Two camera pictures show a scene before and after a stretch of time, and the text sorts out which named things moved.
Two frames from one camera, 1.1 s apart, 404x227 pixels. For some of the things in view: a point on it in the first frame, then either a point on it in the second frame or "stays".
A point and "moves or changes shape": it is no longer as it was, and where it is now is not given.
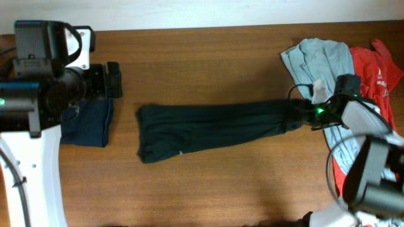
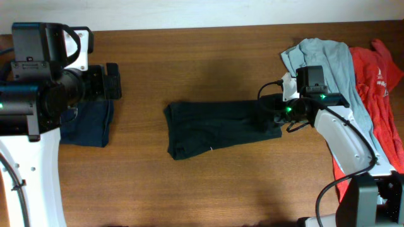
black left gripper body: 92,85 stays
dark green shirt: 166,130 moves or changes shape
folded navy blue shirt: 87,123 stays
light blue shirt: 320,63 stays
